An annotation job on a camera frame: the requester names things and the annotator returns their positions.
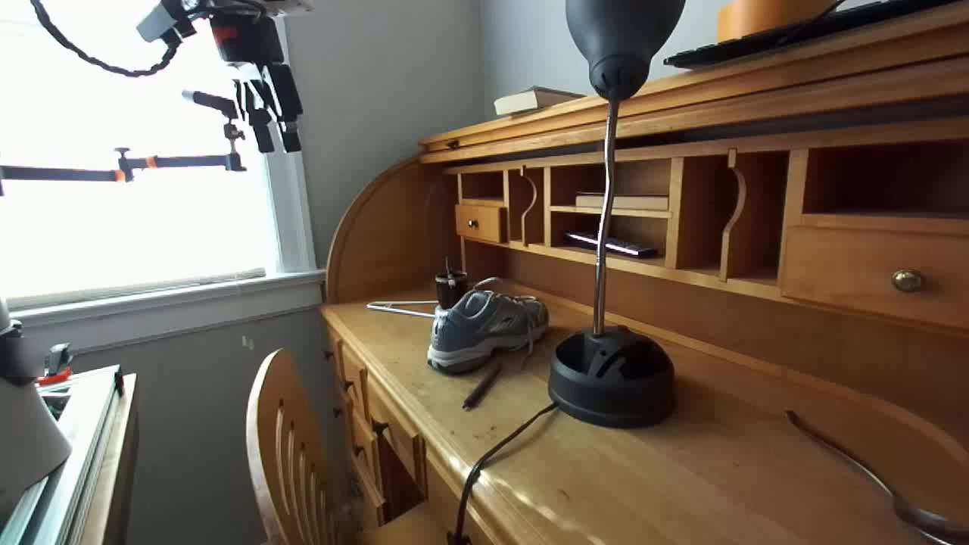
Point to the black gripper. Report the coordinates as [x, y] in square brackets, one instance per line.
[246, 39]

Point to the grey marker with black cap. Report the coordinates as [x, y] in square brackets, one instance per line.
[447, 268]

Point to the thin black pen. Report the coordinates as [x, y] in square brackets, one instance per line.
[483, 386]

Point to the dark brown glazed mug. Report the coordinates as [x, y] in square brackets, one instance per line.
[450, 292]

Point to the grey blue running sneaker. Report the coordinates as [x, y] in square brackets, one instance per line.
[486, 329]

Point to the white framed window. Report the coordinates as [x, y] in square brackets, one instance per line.
[292, 221]

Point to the white plastic clothes hanger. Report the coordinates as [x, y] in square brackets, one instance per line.
[399, 306]

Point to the wooden drawer with brass knob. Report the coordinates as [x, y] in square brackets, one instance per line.
[479, 221]
[858, 268]

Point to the thick closed book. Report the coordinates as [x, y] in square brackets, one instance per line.
[530, 102]

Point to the small red black clamp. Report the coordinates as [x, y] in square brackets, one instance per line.
[56, 365]

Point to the wooden slat-back chair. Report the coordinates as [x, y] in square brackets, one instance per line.
[276, 456]

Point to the black gooseneck desk lamp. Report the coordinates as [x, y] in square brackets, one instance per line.
[610, 380]

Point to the flat black tray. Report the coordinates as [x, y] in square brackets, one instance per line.
[745, 48]

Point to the wooden roll-top desk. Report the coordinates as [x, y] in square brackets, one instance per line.
[647, 475]

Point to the black camera boom stand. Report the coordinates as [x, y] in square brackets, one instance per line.
[170, 159]

